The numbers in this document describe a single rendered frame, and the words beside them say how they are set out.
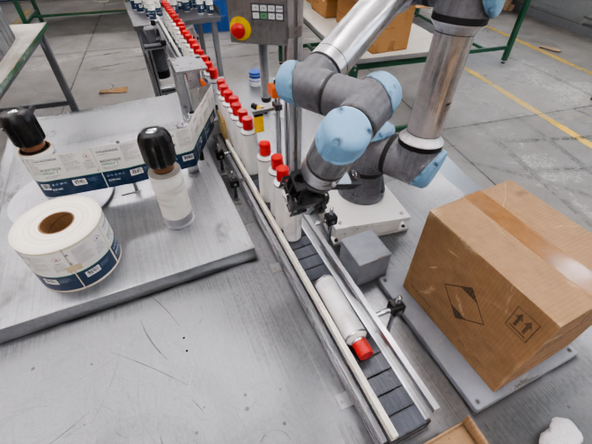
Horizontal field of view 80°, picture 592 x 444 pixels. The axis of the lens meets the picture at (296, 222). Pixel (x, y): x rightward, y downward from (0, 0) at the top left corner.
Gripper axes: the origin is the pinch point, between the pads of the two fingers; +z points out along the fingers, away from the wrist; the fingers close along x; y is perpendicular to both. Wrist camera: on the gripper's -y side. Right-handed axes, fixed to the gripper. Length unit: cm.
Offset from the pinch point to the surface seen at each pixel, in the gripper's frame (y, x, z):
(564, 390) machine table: -37, 57, -7
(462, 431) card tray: -11, 55, -6
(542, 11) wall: -582, -265, 262
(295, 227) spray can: 0.2, 1.3, 13.0
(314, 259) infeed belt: -1.8, 10.9, 14.2
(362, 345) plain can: 0.8, 33.0, -3.4
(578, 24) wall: -572, -206, 228
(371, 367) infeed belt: 0.1, 38.0, -1.4
